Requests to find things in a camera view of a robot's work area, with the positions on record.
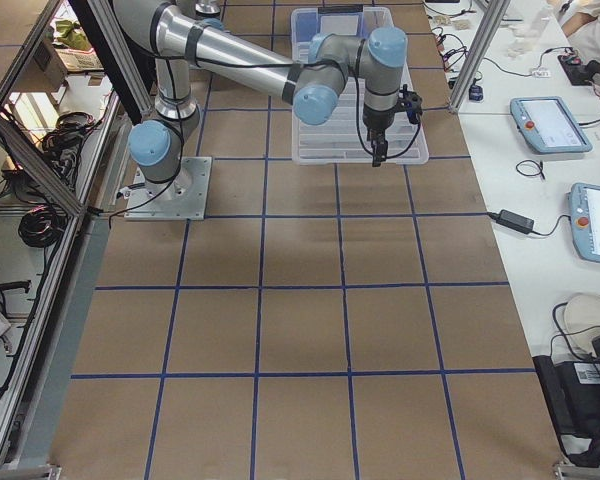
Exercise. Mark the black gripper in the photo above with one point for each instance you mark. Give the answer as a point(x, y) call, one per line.
point(378, 120)

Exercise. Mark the clear plastic box lid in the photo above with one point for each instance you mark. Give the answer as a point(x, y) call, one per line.
point(343, 138)

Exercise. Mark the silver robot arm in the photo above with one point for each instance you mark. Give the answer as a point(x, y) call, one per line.
point(179, 42)

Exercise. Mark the clear plastic storage box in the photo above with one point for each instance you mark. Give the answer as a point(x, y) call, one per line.
point(350, 20)

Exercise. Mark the black power adapter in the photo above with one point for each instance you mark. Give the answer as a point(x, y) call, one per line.
point(513, 221)

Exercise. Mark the upper teach pendant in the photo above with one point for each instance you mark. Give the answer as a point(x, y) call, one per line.
point(547, 126)

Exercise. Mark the teach pendant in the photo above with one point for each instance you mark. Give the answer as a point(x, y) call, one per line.
point(547, 126)
point(584, 205)

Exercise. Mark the lower teach pendant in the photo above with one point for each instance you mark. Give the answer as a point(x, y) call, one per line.
point(584, 205)

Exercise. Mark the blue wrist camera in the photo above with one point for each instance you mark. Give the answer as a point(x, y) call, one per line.
point(411, 104)

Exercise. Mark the aluminium frame post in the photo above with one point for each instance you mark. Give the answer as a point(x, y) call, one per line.
point(485, 32)

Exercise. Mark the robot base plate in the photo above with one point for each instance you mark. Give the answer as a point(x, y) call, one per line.
point(186, 198)

